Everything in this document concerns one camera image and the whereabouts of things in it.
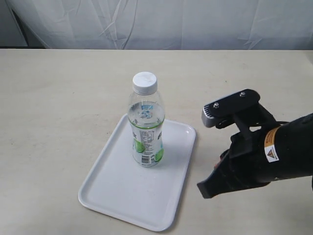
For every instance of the white backdrop cloth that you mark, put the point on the white backdrop cloth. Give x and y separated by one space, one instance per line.
157 24

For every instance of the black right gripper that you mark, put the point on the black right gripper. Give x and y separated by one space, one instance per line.
245 165

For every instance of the white plastic tray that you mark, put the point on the white plastic tray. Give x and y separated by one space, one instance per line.
148 197

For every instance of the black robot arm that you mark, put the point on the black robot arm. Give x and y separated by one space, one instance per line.
275 153

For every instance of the clear plastic drink bottle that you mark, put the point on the clear plastic drink bottle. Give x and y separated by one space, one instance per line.
146 116

